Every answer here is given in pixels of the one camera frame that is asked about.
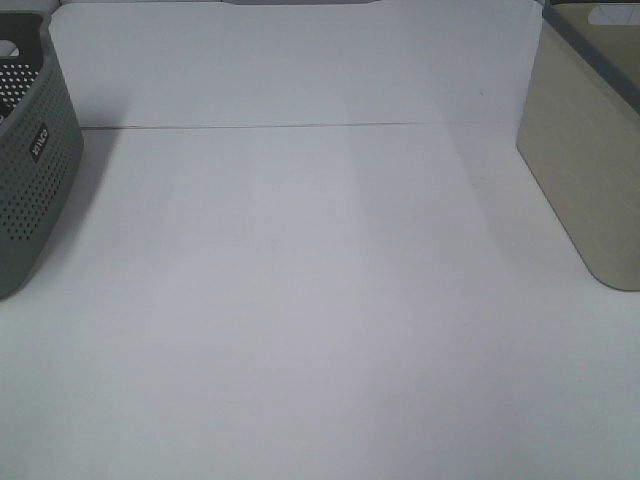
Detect beige plastic basket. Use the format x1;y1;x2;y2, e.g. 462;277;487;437
516;1;639;291

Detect grey perforated plastic basket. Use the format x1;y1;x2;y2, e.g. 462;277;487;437
1;10;84;298

